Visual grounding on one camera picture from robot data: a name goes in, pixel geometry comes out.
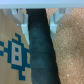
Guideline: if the wooden drawer box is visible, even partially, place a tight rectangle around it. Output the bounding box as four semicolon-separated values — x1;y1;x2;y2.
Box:
0;9;34;84

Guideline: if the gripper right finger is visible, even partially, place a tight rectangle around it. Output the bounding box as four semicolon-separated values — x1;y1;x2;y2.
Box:
48;8;74;45

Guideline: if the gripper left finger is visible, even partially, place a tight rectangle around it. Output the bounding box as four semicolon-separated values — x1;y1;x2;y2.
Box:
2;8;32;45

